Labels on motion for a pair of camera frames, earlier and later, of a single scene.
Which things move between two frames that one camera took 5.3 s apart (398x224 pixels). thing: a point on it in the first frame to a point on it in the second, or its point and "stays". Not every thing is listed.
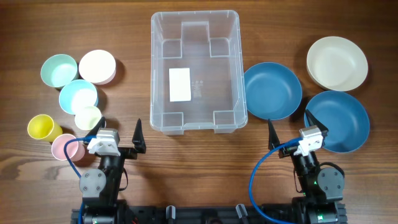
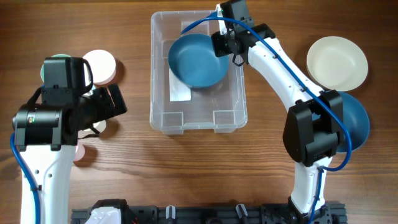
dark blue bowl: [272, 91] to [193, 61]
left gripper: [125, 152] to [116, 99]
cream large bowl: [336, 63] stays
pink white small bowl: [97, 66] stays
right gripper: [288, 150] to [234, 45]
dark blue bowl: [344, 116] stays
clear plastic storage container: [197, 73] stays
